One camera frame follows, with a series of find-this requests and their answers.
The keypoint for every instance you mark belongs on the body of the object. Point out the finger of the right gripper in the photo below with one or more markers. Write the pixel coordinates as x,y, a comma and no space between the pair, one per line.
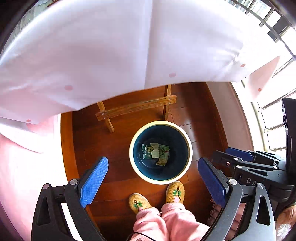
244,155

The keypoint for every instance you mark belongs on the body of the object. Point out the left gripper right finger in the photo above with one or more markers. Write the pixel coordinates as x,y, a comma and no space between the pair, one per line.
215,181

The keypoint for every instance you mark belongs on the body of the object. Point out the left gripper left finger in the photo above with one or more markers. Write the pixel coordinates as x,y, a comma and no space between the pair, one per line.
91,181

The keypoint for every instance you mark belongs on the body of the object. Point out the green white carton box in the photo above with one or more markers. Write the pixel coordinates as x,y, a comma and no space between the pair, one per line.
150,151

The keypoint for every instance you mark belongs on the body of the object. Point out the round white rim trash bin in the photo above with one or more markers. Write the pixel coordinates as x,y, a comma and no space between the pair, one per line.
180,155

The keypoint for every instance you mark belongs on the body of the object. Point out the right hand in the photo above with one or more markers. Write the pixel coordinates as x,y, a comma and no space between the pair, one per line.
287,217

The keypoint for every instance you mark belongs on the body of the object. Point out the right yellow knitted slipper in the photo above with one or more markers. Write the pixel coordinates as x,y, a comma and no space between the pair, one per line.
175,193

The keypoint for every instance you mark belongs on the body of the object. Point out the yellow knitted slipper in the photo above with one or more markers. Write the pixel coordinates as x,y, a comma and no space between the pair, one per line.
138,202
175,193

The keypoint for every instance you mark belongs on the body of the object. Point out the left yellow knitted slipper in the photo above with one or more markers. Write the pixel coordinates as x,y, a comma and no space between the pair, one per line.
138,202

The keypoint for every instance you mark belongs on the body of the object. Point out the metal window bars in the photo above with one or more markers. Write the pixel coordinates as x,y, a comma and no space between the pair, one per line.
260,94

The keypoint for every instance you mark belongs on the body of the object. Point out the pink trousers legs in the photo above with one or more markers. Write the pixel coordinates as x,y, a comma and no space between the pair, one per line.
173,222

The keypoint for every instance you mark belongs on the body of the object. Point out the cartoon monster tablecloth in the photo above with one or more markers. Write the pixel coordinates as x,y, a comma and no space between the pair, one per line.
78,53

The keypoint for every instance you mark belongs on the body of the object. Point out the wooden table frame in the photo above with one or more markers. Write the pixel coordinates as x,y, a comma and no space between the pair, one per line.
165,102

